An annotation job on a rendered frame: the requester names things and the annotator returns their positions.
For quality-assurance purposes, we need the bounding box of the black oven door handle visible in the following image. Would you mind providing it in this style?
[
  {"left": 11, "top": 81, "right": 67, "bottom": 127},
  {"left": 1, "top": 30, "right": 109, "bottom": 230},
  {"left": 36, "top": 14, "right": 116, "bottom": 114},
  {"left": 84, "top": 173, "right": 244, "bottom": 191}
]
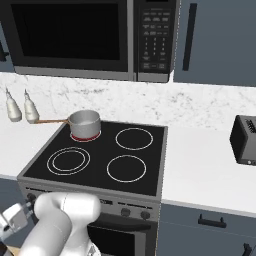
[{"left": 94, "top": 213, "right": 153, "bottom": 233}]

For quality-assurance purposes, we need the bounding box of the black microwave door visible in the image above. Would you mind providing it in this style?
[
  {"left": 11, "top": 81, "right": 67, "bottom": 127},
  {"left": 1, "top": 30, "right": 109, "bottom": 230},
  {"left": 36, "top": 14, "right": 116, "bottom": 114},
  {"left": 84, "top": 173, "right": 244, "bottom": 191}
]
[{"left": 0, "top": 0, "right": 135, "bottom": 82}]

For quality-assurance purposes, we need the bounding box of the blue-grey cupboard door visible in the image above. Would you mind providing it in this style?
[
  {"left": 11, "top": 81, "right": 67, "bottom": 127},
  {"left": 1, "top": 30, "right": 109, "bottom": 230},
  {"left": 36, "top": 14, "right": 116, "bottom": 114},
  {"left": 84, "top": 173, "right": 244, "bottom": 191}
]
[
  {"left": 0, "top": 20, "right": 16, "bottom": 73},
  {"left": 0, "top": 177, "right": 34, "bottom": 248},
  {"left": 173, "top": 0, "right": 256, "bottom": 88}
]

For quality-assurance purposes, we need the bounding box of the grey saucepan with wooden handle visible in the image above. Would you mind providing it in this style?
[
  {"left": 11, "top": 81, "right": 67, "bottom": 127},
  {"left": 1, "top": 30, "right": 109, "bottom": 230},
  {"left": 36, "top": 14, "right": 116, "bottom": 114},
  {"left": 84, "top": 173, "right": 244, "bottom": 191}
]
[{"left": 34, "top": 109, "right": 102, "bottom": 140}]

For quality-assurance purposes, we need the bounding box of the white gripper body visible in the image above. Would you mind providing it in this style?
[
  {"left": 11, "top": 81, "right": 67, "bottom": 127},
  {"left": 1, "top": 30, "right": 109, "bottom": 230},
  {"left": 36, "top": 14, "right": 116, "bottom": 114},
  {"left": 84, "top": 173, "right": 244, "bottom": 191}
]
[{"left": 1, "top": 203, "right": 30, "bottom": 233}]

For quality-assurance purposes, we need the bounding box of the blue-grey drawer front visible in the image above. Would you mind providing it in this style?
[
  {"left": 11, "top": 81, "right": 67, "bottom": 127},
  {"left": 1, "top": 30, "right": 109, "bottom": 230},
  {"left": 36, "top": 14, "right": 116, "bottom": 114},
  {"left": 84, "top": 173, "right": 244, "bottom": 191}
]
[{"left": 156, "top": 203, "right": 256, "bottom": 256}]

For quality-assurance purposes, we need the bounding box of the black oven door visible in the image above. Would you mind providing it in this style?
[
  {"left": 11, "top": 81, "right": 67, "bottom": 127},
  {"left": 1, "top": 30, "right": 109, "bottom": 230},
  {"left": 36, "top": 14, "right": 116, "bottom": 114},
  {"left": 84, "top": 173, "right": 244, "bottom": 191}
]
[{"left": 87, "top": 213, "right": 158, "bottom": 256}]

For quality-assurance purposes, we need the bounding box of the black and grey stove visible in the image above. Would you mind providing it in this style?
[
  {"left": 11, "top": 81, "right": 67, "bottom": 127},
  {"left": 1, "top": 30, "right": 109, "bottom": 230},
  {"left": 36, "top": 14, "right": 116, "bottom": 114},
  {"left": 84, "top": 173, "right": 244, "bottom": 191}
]
[{"left": 17, "top": 119, "right": 169, "bottom": 256}]

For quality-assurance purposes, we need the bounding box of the black toaster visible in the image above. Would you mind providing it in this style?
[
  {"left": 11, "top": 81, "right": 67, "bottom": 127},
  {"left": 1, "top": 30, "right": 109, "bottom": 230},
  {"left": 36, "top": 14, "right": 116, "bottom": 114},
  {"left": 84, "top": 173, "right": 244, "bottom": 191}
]
[{"left": 229, "top": 114, "right": 256, "bottom": 166}]

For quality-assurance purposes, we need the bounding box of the black drawer handle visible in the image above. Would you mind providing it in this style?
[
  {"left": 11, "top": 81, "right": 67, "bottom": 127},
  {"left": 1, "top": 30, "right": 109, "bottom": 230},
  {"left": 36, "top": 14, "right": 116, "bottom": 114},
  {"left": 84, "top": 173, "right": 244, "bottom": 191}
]
[{"left": 197, "top": 214, "right": 228, "bottom": 229}]

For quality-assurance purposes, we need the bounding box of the long black cupboard handle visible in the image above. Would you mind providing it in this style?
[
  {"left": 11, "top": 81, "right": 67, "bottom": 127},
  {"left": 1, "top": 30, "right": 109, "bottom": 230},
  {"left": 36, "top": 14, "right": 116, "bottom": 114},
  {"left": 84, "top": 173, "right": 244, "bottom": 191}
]
[{"left": 182, "top": 2, "right": 198, "bottom": 72}]

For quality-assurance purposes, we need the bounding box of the black and grey microwave oven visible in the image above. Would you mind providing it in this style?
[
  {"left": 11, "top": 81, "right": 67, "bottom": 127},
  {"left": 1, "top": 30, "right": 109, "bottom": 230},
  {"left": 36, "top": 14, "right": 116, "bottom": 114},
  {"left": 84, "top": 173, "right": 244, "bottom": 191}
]
[{"left": 0, "top": 0, "right": 178, "bottom": 84}]

